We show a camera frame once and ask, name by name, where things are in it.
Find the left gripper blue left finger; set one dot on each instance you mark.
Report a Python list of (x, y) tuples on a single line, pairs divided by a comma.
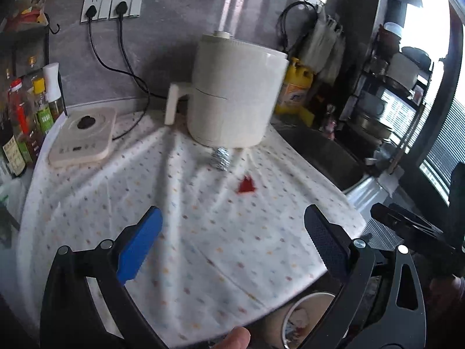
[(134, 243)]

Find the right hand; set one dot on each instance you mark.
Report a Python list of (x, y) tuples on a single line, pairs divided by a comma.
[(447, 289)]

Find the left hand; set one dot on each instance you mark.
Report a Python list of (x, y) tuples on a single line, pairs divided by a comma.
[(238, 338)]

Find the red wrapper piece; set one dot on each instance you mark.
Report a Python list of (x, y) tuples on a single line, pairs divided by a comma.
[(247, 185)]

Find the black dish rack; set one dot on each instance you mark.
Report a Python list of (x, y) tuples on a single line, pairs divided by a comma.
[(389, 97)]

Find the white trash bin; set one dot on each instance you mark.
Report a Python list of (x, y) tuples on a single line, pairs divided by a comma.
[(303, 316)]

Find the aluminium foil ball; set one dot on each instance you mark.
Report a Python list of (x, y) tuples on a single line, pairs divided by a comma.
[(220, 158)]

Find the stainless steel sink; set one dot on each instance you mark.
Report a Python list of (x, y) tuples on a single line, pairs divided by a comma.
[(327, 156)]

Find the white air fryer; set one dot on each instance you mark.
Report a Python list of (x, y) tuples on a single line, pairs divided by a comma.
[(232, 94)]

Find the white wall socket panel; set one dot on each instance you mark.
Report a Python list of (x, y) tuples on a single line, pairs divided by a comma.
[(106, 9)]

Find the dark soy sauce bottle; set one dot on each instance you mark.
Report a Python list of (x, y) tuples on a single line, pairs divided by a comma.
[(9, 148)]

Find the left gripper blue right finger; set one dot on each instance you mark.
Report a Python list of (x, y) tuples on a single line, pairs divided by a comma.
[(331, 242)]

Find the yellow detergent jug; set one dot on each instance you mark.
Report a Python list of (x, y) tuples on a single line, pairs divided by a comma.
[(294, 89)]

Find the red cap sauce bottle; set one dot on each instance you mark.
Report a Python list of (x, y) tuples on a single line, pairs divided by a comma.
[(22, 117)]

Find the white spray bottle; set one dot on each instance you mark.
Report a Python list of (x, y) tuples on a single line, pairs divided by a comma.
[(53, 90)]

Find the dotted white tablecloth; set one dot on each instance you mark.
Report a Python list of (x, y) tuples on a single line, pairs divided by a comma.
[(222, 259)]

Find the green label bottle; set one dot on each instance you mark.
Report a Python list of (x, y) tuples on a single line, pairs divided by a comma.
[(43, 112)]

